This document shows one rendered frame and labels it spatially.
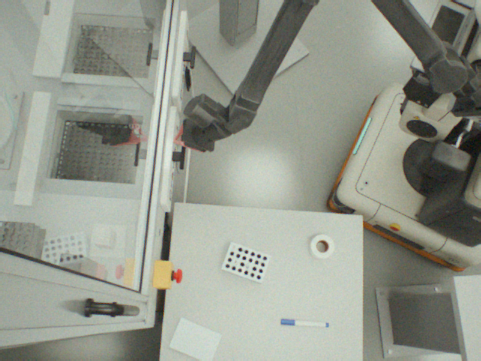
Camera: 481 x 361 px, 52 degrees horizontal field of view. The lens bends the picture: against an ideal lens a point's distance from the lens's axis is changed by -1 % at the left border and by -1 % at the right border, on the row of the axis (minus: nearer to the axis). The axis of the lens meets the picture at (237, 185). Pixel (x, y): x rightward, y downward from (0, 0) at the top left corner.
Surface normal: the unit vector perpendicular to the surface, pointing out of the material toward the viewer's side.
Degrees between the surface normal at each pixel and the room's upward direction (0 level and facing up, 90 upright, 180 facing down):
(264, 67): 60
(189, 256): 0
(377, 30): 0
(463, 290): 0
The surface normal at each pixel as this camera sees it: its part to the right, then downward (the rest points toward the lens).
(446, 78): 0.00, 0.71
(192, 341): 0.04, -0.25
